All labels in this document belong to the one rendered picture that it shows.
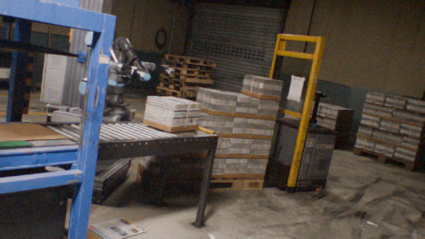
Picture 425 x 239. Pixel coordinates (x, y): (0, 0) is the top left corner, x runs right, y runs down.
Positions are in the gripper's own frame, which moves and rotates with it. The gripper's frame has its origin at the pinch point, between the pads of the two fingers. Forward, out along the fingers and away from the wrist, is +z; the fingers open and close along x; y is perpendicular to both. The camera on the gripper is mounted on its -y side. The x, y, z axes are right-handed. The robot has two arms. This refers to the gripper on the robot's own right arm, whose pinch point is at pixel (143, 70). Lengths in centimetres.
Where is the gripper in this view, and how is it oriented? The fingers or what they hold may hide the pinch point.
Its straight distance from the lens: 329.9
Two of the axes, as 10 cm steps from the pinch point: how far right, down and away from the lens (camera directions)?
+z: 8.4, 2.3, -5.0
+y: -2.4, 9.7, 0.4
